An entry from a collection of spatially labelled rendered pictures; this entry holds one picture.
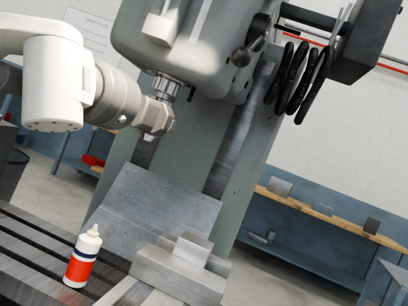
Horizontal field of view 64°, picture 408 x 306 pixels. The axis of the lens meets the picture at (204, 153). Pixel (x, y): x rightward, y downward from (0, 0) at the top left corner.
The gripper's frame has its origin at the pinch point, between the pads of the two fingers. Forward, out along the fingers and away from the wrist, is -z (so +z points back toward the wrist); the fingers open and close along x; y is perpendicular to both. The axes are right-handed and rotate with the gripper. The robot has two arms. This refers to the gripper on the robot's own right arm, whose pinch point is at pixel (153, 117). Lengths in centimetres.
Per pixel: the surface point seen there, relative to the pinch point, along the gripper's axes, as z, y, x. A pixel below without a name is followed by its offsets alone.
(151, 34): 12.7, -10.8, -2.9
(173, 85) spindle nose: 1.2, -6.4, -2.1
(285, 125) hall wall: -416, -61, 64
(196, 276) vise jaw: 2.4, 20.7, -19.6
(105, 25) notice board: -339, -108, 370
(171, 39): 10.3, -11.6, -4.6
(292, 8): -31, -40, -7
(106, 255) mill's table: -8.4, 31.6, 3.8
